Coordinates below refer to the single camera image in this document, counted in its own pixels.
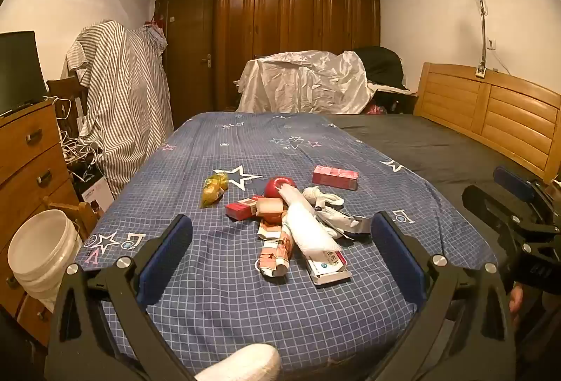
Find grey striped cloth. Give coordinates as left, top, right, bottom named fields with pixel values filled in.
left=65, top=20, right=175, bottom=200

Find brown wooden door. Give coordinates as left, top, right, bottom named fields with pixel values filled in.
left=153, top=0, right=215, bottom=129

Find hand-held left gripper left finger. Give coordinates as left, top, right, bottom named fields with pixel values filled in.
left=46, top=213, right=207, bottom=381

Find person's right hand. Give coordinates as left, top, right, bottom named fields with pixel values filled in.
left=508, top=287, right=526, bottom=327

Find red apple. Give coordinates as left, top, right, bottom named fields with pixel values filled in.
left=264, top=176, right=296, bottom=200

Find wooden bed headboard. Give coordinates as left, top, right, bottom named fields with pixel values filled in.
left=414, top=62, right=561, bottom=184

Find wooden stool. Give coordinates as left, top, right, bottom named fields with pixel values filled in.
left=43, top=196, right=99, bottom=241

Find brown wooden wardrobe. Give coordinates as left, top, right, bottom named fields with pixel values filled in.
left=213, top=0, right=381, bottom=112

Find small brown box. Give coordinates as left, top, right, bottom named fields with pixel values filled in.
left=255, top=197, right=288, bottom=226

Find wooden chest of drawers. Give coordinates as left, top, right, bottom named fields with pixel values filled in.
left=0, top=98, right=84, bottom=347

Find tangle of white cables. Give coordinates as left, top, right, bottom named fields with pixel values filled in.
left=55, top=96, right=103, bottom=184

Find dark wooden chair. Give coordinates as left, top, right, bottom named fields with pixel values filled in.
left=46, top=76, right=88, bottom=132

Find black flat screen television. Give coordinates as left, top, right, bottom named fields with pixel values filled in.
left=0, top=30, right=47, bottom=116

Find patterned paper packet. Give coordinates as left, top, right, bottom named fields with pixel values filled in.
left=255, top=216, right=293, bottom=279

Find white satin cloth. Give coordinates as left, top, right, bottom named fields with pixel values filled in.
left=234, top=51, right=373, bottom=115

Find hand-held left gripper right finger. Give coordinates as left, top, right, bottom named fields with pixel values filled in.
left=370, top=211, right=518, bottom=381

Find grey packet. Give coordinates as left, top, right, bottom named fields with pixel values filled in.
left=315, top=206, right=373, bottom=240

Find red cigarette box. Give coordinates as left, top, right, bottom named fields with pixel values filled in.
left=225, top=197, right=264, bottom=221

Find blue star print bedsheet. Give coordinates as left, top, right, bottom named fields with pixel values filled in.
left=72, top=111, right=498, bottom=375

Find white plastic bucket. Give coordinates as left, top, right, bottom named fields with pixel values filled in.
left=7, top=209, right=84, bottom=312

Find yellow snack packet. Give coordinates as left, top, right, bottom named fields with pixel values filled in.
left=200, top=172, right=229, bottom=208

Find person's left hand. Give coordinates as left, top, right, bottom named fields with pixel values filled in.
left=195, top=343, right=282, bottom=381

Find white foam wrap roll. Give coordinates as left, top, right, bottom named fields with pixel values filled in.
left=279, top=183, right=343, bottom=263

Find pink carton box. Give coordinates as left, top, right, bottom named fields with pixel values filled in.
left=312, top=165, right=360, bottom=191

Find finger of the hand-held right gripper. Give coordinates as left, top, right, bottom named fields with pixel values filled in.
left=492, top=165, right=554, bottom=210
left=462, top=185, right=533, bottom=248

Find black and white box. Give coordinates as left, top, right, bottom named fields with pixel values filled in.
left=72, top=164, right=115, bottom=215

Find black clothing pile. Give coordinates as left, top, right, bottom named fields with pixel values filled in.
left=353, top=46, right=406, bottom=90

